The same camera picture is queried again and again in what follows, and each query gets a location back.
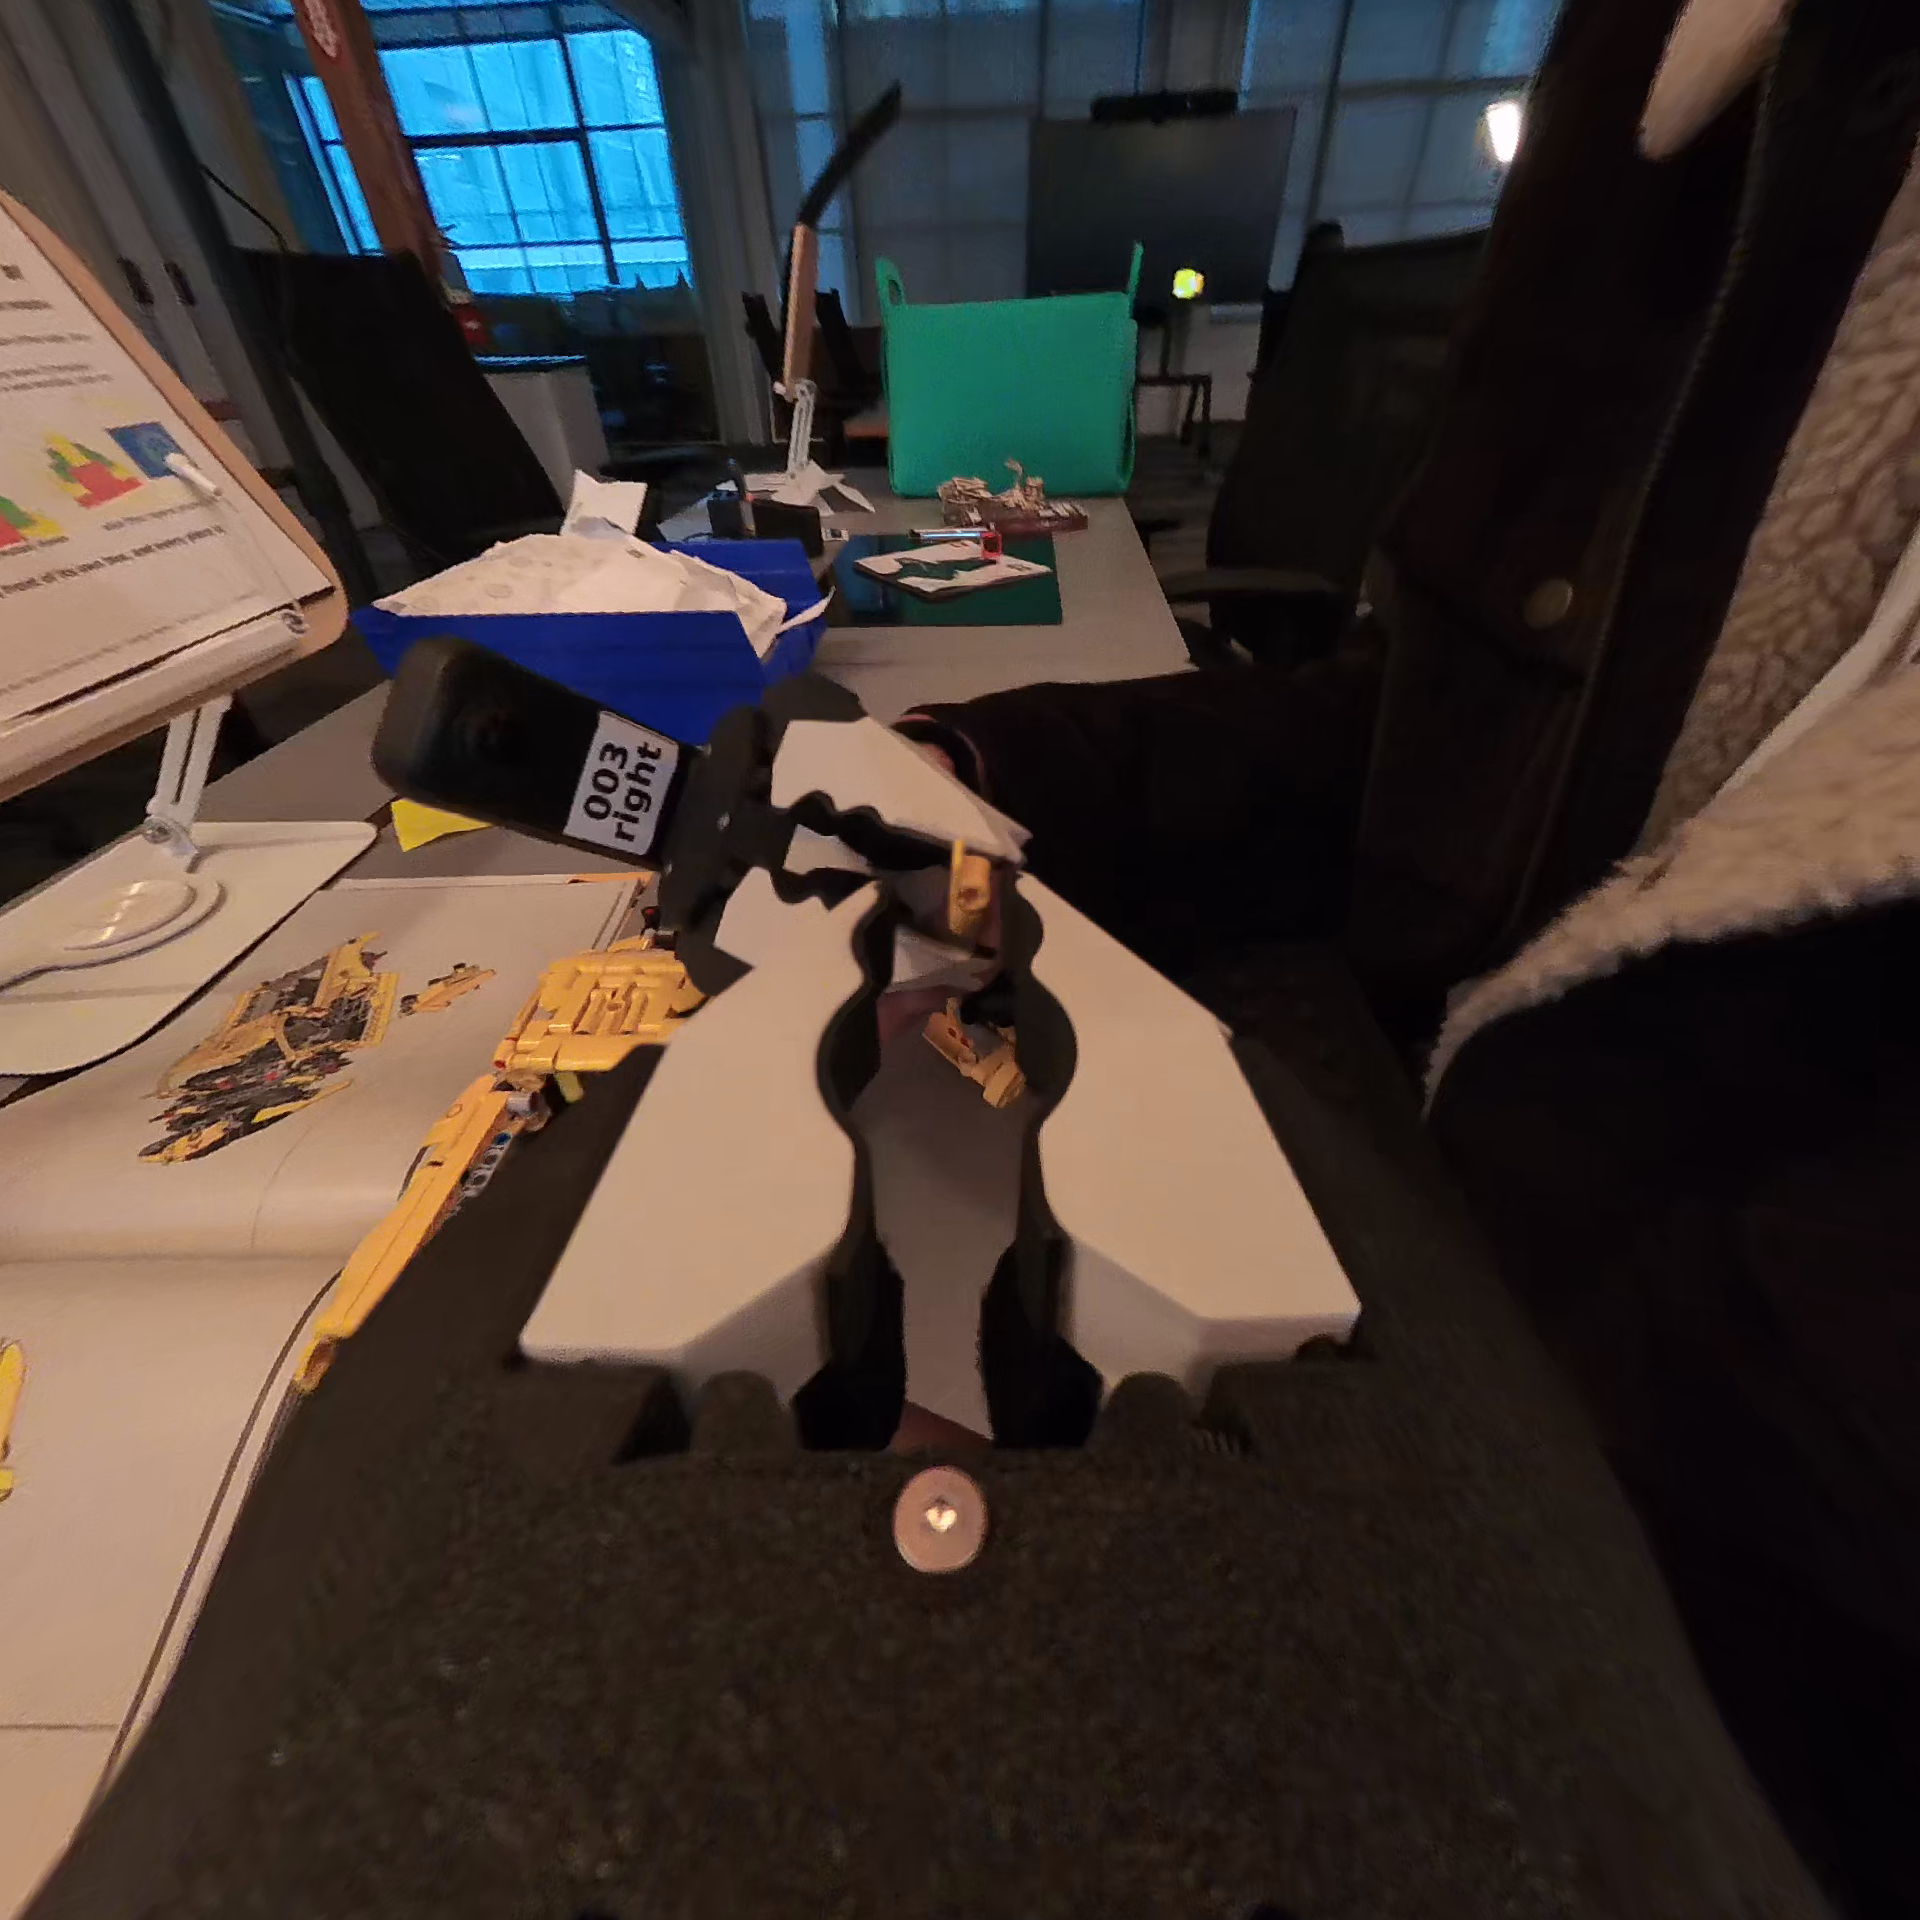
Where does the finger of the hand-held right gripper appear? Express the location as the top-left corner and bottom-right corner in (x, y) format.
(772, 716), (1035, 872)
(707, 865), (879, 974)

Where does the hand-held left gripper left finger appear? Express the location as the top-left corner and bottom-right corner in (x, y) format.
(520, 890), (901, 1396)

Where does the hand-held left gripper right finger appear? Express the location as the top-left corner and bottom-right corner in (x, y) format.
(1000, 879), (1368, 1403)

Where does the yellow brick car model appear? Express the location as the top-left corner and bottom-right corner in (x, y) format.
(300, 936), (707, 1401)

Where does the small yellow brick assembly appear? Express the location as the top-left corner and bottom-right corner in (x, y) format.
(916, 844), (1035, 1114)

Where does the desk lamp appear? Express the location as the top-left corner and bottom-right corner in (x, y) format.
(752, 83), (903, 518)

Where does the blue plastic bin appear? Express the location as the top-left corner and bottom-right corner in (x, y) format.
(355, 536), (828, 747)

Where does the white crumpled paper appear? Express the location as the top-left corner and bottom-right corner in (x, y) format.
(377, 474), (800, 641)

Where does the dark green tray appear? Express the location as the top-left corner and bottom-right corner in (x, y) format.
(834, 524), (1070, 633)

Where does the small brick model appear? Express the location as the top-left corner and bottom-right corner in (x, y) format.
(933, 457), (1092, 539)

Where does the black partition panel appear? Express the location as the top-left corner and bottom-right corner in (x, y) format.
(240, 247), (562, 578)

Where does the green corrugated box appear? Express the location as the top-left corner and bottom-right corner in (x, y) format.
(875, 253), (1150, 501)

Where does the printed instruction sheet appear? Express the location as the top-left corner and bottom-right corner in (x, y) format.
(0, 255), (298, 722)

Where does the open instruction booklet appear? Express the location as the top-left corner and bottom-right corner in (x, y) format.
(0, 872), (723, 1804)

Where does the black office chair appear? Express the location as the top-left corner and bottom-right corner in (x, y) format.
(1155, 225), (1445, 681)

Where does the black monitor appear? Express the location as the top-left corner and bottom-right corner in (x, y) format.
(1030, 105), (1298, 305)

